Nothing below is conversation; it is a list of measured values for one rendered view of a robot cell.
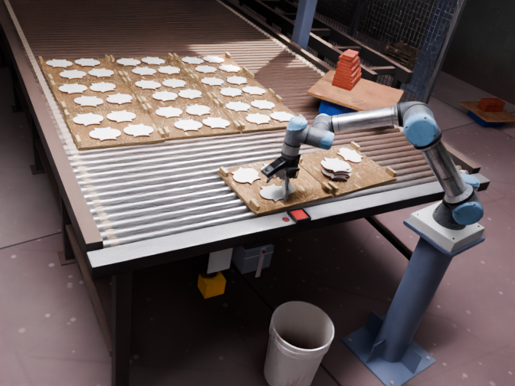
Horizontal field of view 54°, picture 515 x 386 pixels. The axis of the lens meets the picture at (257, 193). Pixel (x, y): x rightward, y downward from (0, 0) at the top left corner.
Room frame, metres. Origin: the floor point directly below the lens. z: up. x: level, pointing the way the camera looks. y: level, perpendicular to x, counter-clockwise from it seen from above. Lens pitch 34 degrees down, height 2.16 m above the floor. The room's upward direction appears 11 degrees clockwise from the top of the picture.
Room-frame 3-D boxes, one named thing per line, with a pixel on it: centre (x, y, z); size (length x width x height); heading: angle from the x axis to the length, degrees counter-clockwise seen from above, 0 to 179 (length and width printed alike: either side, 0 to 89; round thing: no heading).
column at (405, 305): (1.94, -0.88, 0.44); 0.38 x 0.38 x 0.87; 42
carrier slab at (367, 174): (2.21, -0.40, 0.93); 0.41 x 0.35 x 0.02; 130
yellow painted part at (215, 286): (1.52, 0.12, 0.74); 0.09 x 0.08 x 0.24; 125
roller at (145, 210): (2.04, -0.20, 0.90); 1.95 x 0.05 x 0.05; 125
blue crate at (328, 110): (2.95, -0.45, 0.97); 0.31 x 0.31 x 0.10; 72
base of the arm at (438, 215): (1.94, -0.88, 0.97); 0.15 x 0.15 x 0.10
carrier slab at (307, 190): (1.95, -0.07, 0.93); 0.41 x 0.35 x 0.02; 128
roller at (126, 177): (2.24, -0.06, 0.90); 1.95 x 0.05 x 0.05; 125
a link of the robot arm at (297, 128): (1.88, -0.11, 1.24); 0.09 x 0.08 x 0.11; 85
